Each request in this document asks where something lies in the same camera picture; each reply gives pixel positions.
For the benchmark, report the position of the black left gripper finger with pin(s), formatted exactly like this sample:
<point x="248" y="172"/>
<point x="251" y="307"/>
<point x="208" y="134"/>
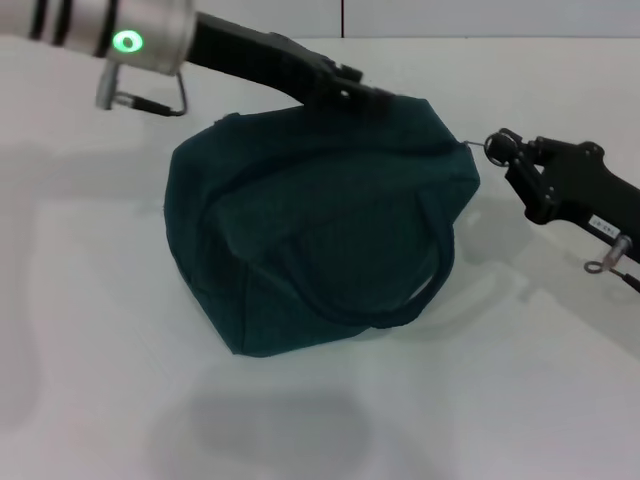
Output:
<point x="347" y="72"/>
<point x="370" y="102"/>

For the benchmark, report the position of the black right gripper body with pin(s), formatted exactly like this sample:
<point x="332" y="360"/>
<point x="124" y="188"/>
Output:
<point x="590" y="185"/>

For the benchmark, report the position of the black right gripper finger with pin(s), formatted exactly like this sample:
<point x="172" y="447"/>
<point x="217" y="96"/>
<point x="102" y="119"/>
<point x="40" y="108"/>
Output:
<point x="525" y="142"/>
<point x="530" y="182"/>

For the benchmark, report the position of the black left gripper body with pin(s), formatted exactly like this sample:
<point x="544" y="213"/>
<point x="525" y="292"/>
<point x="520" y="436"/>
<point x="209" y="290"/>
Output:
<point x="260" y="55"/>

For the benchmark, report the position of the dark teal fabric bag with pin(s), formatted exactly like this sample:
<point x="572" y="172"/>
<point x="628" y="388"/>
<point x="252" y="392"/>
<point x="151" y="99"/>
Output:
<point x="320" y="225"/>

